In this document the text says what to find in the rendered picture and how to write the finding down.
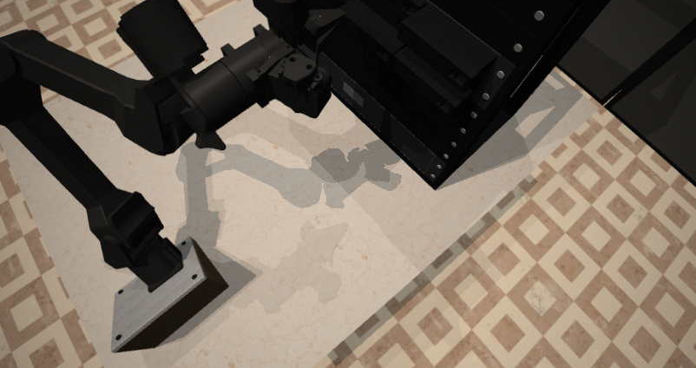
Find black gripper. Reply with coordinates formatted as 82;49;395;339
218;0;345;108

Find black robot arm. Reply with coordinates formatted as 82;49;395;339
0;0;332;293

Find black server rack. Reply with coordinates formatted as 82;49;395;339
309;0;611;190

